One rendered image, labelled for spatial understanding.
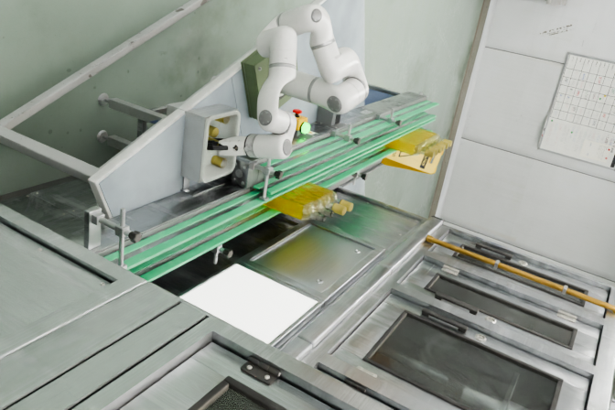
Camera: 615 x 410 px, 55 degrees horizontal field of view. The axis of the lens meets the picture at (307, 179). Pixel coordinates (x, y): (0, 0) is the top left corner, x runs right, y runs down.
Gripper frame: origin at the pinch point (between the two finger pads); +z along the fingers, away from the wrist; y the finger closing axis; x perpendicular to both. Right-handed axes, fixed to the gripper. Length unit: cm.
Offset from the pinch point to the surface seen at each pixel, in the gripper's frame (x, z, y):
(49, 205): -22, 65, -18
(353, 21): 38, -4, 99
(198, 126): 7.2, -1.9, -9.0
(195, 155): -2.0, 0.6, -8.8
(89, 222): -10, -3, -55
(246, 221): -27.9, -6.1, 5.8
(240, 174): -12.3, -2.1, 9.7
